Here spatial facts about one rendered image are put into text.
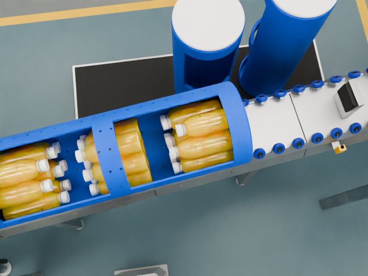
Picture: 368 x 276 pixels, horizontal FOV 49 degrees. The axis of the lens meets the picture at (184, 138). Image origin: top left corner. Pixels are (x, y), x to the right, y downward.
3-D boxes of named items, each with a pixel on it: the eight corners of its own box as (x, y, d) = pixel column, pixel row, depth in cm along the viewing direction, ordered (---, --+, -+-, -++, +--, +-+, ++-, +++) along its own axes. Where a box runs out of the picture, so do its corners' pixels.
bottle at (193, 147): (230, 147, 138) (176, 161, 137) (225, 127, 138) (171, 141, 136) (235, 149, 131) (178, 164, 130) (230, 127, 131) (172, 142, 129)
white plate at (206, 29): (157, 10, 155) (157, 12, 157) (201, 63, 150) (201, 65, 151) (214, -27, 160) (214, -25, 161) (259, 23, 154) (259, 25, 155)
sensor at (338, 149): (342, 152, 155) (347, 149, 151) (335, 154, 155) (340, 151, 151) (335, 133, 157) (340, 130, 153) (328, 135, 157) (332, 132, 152)
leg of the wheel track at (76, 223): (85, 228, 235) (51, 222, 175) (75, 230, 235) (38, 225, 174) (82, 218, 237) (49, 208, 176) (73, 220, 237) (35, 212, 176)
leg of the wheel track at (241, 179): (246, 184, 242) (268, 163, 182) (237, 187, 242) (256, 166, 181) (243, 174, 244) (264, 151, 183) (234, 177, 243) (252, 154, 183)
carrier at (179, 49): (165, 94, 241) (194, 131, 235) (156, 11, 157) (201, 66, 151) (203, 68, 246) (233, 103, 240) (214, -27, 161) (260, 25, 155)
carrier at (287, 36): (288, 59, 247) (241, 51, 248) (343, -38, 163) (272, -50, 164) (282, 103, 240) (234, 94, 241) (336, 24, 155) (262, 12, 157)
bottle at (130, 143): (144, 154, 131) (86, 170, 130) (139, 135, 134) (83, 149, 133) (141, 145, 125) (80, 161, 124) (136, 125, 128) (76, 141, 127)
